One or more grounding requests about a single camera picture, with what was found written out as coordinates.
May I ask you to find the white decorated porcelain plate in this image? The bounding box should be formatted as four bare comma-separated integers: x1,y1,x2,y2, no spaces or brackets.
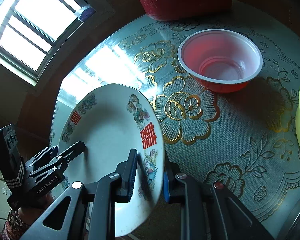
58,84,165,237

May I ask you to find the person's left hand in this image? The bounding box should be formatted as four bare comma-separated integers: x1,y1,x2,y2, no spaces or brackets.
18,192,54,225

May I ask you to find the floral lace tablecloth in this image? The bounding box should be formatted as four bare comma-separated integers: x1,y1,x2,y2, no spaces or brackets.
50,11,300,238

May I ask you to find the purple object on windowsill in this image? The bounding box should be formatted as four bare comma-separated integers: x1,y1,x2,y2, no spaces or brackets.
75,6,96,22

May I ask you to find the red plastic bowl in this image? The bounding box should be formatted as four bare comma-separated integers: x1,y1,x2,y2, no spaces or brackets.
177,29,263,94

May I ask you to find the window with frame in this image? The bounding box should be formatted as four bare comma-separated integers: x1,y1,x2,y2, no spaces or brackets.
0,0,91,83

